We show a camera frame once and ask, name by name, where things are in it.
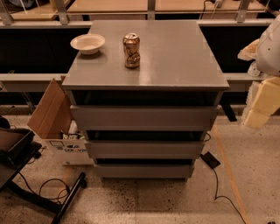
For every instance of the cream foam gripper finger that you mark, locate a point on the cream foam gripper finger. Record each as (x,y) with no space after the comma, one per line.
(262,102)

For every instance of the grey drawer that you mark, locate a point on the grey drawer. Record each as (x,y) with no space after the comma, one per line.
(144,171)
(144,118)
(144,150)

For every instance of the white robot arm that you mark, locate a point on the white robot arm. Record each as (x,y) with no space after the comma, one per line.
(265,51)

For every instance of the grey drawer cabinet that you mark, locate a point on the grey drawer cabinet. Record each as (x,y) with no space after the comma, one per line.
(177,69)

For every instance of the grey top drawer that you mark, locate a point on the grey top drawer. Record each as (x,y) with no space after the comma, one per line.
(144,118)

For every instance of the grey bottom drawer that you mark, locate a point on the grey bottom drawer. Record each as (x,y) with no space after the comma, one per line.
(144,171)

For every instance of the open cardboard box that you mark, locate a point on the open cardboard box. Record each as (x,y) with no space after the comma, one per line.
(53,122)

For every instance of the sanitizer pump bottle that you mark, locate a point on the sanitizer pump bottle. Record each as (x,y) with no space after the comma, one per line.
(252,70)

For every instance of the black power adapter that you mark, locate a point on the black power adapter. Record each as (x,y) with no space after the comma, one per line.
(210,160)

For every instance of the crushed soda can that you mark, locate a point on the crushed soda can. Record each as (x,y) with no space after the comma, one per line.
(131,46)

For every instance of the white bowl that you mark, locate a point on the white bowl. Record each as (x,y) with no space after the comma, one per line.
(88,44)

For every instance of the black rolling cart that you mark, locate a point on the black rolling cart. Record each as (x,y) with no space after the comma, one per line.
(52,194)

